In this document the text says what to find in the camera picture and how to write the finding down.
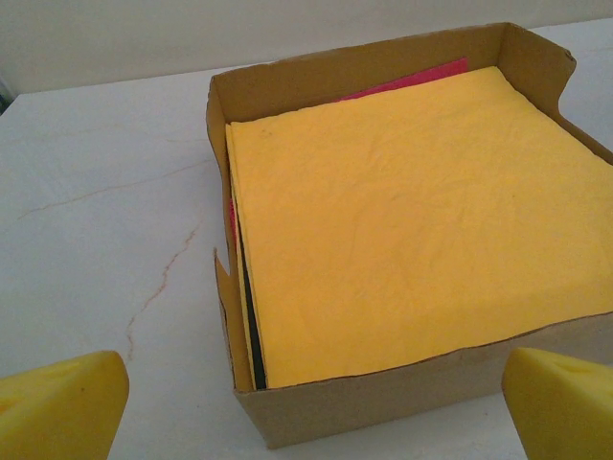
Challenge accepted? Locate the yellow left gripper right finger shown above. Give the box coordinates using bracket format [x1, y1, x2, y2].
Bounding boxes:
[501, 347, 613, 460]

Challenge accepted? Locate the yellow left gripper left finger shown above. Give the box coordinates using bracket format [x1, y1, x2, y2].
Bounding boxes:
[0, 350, 130, 460]

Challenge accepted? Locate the brown cardboard napkin box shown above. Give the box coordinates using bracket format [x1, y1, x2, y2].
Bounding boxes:
[205, 21, 613, 450]

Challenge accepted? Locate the black paper napkin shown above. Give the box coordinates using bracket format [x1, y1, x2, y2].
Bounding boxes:
[237, 234, 270, 390]

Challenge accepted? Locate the yellow paper napkin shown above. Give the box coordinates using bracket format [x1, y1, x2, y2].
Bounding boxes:
[224, 65, 613, 390]

